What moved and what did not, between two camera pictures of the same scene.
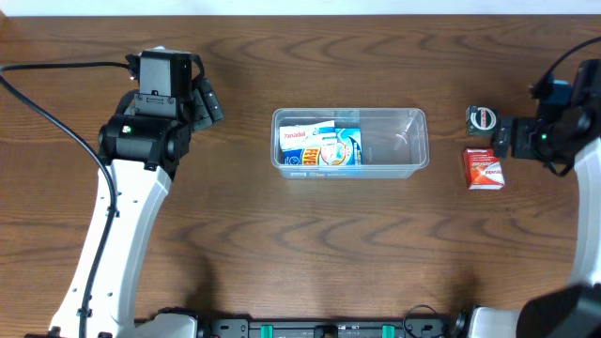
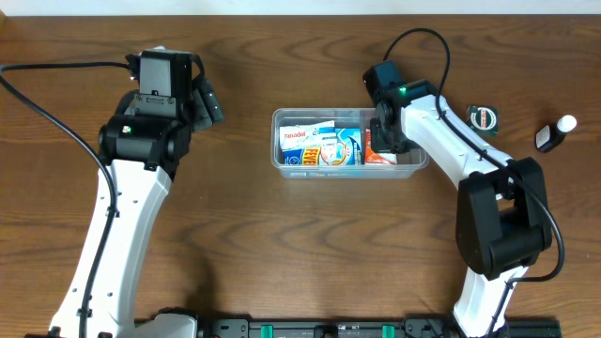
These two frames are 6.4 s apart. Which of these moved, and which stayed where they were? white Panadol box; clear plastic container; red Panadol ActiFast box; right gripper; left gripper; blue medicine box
Moved: red Panadol ActiFast box; right gripper
Stayed: left gripper; white Panadol box; blue medicine box; clear plastic container
